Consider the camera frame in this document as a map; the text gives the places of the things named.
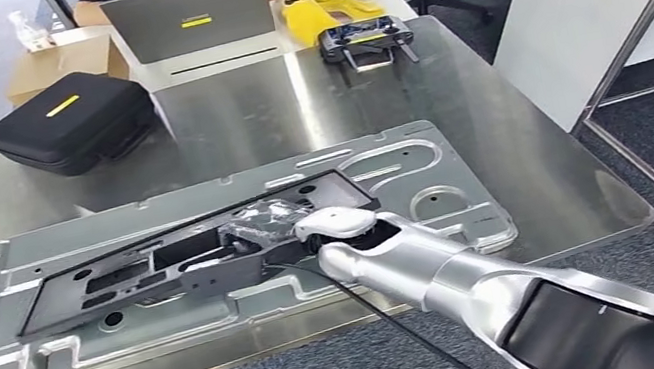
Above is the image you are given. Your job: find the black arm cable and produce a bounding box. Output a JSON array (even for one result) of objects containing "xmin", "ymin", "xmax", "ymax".
[{"xmin": 263, "ymin": 223, "xmax": 512, "ymax": 369}]

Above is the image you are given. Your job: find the grey drone remote controller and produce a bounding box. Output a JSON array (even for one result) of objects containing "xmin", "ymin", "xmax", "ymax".
[{"xmin": 315, "ymin": 10, "xmax": 421, "ymax": 79}]

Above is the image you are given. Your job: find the stainless steel workbench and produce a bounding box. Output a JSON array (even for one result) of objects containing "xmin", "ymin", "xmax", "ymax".
[{"xmin": 0, "ymin": 0, "xmax": 654, "ymax": 369}]

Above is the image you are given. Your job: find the black plastic panel part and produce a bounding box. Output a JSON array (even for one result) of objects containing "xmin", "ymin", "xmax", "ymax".
[{"xmin": 0, "ymin": 161, "xmax": 395, "ymax": 344}]

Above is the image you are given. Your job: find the clear plastic bottle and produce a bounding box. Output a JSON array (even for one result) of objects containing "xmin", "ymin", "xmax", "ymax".
[{"xmin": 5, "ymin": 4, "xmax": 56, "ymax": 58}]

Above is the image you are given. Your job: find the grey laptop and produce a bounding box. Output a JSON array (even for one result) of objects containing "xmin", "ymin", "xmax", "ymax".
[{"xmin": 97, "ymin": 0, "xmax": 289, "ymax": 99}]

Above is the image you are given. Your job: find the white office desk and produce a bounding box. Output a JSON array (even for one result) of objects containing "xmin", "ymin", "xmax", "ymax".
[{"xmin": 102, "ymin": 0, "xmax": 426, "ymax": 101}]

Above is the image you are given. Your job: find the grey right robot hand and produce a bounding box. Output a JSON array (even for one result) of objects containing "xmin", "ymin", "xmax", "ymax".
[{"xmin": 212, "ymin": 191, "xmax": 322, "ymax": 271}]

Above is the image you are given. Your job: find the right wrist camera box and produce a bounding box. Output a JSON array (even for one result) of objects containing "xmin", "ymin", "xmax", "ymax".
[{"xmin": 177, "ymin": 248, "xmax": 269, "ymax": 304}]

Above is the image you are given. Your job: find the yellow fabric item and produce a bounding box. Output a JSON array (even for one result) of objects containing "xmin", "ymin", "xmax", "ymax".
[{"xmin": 278, "ymin": 0, "xmax": 391, "ymax": 52}]

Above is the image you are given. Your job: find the stamped grey metal plate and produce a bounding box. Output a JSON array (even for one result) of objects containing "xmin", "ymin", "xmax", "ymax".
[{"xmin": 0, "ymin": 107, "xmax": 534, "ymax": 369}]

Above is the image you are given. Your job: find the black case with yellow stripe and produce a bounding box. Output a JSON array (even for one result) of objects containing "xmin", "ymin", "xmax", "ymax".
[{"xmin": 0, "ymin": 58, "xmax": 164, "ymax": 190}]

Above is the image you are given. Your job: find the brown cardboard box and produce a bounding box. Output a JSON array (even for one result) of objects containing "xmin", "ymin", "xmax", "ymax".
[{"xmin": 0, "ymin": 20, "xmax": 134, "ymax": 110}]

